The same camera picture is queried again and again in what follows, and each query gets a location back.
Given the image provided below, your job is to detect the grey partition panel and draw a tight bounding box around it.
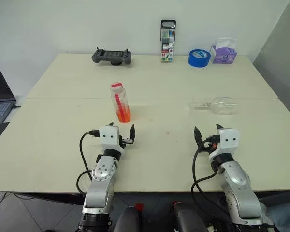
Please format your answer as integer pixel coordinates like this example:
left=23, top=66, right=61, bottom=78
left=252, top=0, right=290, bottom=126

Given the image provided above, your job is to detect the bottle with orange liquid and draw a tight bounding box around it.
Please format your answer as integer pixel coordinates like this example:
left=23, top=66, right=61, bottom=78
left=110, top=82, right=132, bottom=123

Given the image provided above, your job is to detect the grey handheld game controller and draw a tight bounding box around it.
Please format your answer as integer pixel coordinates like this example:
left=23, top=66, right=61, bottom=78
left=91, top=47, right=133, bottom=67

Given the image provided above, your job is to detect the purple tissue box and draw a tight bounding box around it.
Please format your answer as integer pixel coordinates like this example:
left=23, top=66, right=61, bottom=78
left=209, top=37, right=239, bottom=64

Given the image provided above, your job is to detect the marker pen pack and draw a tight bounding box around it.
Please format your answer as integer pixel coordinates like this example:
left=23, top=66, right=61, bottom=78
left=160, top=19, right=177, bottom=63

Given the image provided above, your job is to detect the blue fabric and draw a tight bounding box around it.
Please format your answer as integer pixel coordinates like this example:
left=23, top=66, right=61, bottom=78
left=265, top=206, right=290, bottom=232

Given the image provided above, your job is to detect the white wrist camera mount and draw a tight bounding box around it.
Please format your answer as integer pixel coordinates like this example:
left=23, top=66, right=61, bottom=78
left=208, top=128, right=240, bottom=161
left=99, top=125, right=125, bottom=154

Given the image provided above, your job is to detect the dark rounded shape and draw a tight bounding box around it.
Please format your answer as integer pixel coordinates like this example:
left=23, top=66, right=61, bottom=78
left=114, top=206, right=146, bottom=232
left=169, top=201, right=208, bottom=232

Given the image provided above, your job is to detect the blue tape roll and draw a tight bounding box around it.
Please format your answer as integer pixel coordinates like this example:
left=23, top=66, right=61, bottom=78
left=188, top=48, right=211, bottom=68

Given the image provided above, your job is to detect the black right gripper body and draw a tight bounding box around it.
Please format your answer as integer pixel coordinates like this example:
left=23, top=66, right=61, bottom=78
left=197, top=135, right=221, bottom=154

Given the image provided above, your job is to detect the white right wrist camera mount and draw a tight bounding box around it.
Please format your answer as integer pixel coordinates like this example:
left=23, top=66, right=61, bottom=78
left=208, top=128, right=240, bottom=161

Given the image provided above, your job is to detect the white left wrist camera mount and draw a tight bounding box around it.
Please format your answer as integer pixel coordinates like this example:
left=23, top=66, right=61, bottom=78
left=99, top=125, right=125, bottom=154

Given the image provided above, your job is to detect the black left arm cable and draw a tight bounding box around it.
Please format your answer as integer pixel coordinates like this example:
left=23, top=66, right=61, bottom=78
left=76, top=130, right=100, bottom=194

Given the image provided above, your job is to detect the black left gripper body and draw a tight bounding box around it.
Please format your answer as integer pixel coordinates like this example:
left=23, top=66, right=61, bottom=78
left=118, top=135, right=134, bottom=150

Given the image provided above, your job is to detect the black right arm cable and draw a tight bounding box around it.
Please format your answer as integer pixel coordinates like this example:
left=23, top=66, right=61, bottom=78
left=190, top=139, right=223, bottom=222

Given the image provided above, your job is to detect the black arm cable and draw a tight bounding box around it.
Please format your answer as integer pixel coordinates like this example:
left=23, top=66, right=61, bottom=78
left=76, top=130, right=100, bottom=194
left=190, top=139, right=223, bottom=222

